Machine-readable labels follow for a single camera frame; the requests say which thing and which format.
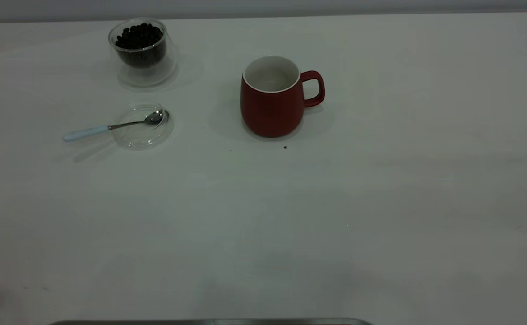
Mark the red mug with white inside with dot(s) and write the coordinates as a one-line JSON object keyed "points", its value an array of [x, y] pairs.
{"points": [[270, 113]]}

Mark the clear glass round lid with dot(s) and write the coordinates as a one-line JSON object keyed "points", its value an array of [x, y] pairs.
{"points": [[144, 137]]}

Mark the dark coffee beans pile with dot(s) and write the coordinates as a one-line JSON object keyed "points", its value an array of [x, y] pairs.
{"points": [[140, 38]]}

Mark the clear double-wall glass cup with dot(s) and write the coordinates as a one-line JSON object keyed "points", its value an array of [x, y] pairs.
{"points": [[148, 74]]}

